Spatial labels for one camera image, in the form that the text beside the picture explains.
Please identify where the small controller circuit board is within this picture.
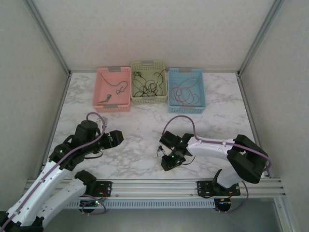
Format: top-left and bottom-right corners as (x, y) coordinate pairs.
(215, 198), (233, 209)
(80, 199), (102, 209)

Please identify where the aluminium mounting rail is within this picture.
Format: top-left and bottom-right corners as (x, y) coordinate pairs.
(26, 178), (287, 199)

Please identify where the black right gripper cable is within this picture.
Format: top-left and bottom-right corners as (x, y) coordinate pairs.
(180, 155), (196, 165)

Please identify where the dark green thin wire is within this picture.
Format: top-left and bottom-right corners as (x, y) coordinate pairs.
(100, 72), (128, 95)

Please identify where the red thin wire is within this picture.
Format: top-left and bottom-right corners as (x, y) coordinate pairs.
(169, 78), (197, 104)

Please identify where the green plastic basket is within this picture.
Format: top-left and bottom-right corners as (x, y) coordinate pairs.
(130, 59), (169, 105)

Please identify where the aluminium lower frame bar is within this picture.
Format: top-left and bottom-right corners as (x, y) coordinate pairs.
(272, 198), (292, 232)

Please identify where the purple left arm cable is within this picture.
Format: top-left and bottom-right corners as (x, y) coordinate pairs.
(0, 112), (108, 227)

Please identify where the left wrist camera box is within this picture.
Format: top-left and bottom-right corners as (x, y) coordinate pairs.
(96, 115), (109, 128)

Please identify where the grey slotted cable duct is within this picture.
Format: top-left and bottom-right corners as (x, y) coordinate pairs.
(65, 198), (216, 209)

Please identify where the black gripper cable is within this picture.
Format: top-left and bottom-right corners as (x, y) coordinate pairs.
(180, 155), (196, 165)
(83, 148), (102, 160)

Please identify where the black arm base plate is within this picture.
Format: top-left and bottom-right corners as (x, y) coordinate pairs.
(197, 180), (242, 197)
(93, 180), (113, 197)

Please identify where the aluminium frame corner post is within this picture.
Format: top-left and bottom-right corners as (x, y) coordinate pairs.
(237, 0), (287, 76)
(25, 0), (72, 76)

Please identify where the pink plastic basket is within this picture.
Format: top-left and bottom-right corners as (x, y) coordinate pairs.
(92, 65), (132, 114)

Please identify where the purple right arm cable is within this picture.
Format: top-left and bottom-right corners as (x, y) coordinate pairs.
(163, 115), (271, 215)

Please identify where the blue plastic basket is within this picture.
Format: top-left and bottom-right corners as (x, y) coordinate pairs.
(167, 67), (206, 114)

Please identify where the aluminium table back rail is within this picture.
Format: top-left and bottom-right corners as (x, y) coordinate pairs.
(70, 70), (239, 74)

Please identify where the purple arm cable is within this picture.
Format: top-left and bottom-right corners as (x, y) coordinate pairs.
(163, 115), (271, 215)
(0, 112), (108, 227)

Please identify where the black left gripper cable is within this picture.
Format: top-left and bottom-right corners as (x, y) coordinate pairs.
(83, 148), (102, 160)

